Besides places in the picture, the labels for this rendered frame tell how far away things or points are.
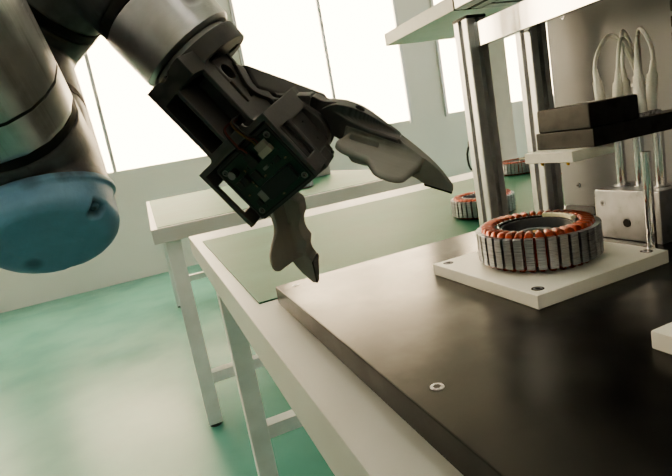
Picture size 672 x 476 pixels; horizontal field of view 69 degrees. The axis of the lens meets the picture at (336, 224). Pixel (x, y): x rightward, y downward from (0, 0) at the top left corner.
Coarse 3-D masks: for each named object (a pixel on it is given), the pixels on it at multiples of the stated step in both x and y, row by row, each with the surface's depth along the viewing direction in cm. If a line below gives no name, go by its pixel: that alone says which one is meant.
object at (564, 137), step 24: (624, 96) 46; (552, 120) 48; (576, 120) 46; (600, 120) 45; (624, 120) 46; (648, 120) 47; (552, 144) 49; (576, 144) 46; (600, 144) 45; (624, 144) 53; (624, 168) 53
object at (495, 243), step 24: (504, 216) 51; (528, 216) 51; (552, 216) 49; (576, 216) 47; (480, 240) 47; (504, 240) 44; (528, 240) 43; (552, 240) 42; (576, 240) 42; (600, 240) 44; (504, 264) 45; (528, 264) 43; (552, 264) 42; (576, 264) 42
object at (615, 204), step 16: (608, 192) 53; (624, 192) 51; (640, 192) 50; (656, 192) 48; (608, 208) 54; (624, 208) 52; (640, 208) 50; (656, 208) 49; (608, 224) 54; (624, 224) 52; (640, 224) 51; (656, 224) 49; (640, 240) 51
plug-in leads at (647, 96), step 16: (624, 32) 52; (624, 48) 52; (640, 48) 51; (624, 64) 52; (640, 64) 52; (624, 80) 52; (640, 80) 48; (656, 80) 49; (640, 96) 48; (656, 96) 49; (640, 112) 48
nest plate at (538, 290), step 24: (456, 264) 51; (480, 264) 49; (600, 264) 43; (624, 264) 42; (648, 264) 43; (480, 288) 45; (504, 288) 42; (528, 288) 40; (552, 288) 39; (576, 288) 40
